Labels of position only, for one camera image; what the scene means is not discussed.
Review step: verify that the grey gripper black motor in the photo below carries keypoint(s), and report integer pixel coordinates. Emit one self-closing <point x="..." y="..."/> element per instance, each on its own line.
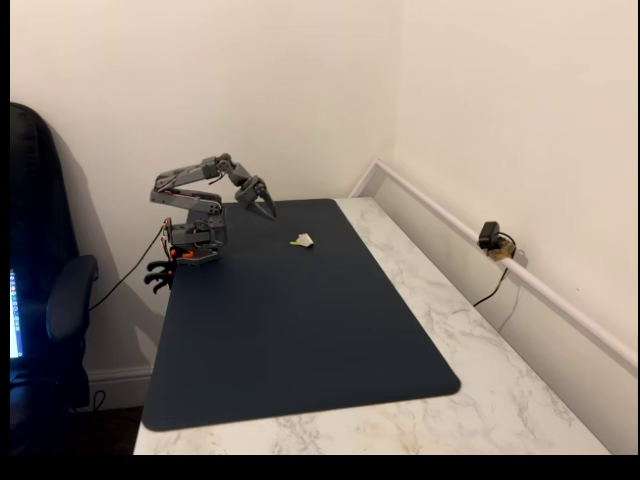
<point x="256" y="193"/>

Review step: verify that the white plastic printed part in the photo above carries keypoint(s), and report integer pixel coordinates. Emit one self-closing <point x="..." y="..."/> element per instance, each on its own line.
<point x="306" y="241"/>

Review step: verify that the grey robot arm with base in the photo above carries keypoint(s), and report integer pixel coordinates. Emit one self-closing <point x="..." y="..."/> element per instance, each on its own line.
<point x="190" y="175"/>

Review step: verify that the dark blue desk mat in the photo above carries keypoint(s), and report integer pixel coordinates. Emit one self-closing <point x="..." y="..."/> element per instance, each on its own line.
<point x="280" y="325"/>

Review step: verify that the black clamp with orange pads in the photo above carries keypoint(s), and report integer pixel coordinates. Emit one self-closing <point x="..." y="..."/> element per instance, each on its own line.
<point x="160" y="267"/>

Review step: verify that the black office chair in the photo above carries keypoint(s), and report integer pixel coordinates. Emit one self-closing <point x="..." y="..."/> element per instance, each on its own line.
<point x="45" y="200"/>

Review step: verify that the white skirting board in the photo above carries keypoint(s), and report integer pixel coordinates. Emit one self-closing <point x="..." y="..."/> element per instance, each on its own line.
<point x="120" y="380"/>

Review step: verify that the black webcam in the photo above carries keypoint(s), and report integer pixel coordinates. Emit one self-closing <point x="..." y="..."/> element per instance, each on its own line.
<point x="487" y="234"/>

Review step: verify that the laptop with lit screen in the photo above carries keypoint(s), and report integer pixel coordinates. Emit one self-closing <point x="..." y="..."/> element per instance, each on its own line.
<point x="15" y="320"/>

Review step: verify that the brown webcam mount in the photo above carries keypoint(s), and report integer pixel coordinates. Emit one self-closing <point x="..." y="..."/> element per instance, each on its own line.
<point x="502" y="252"/>

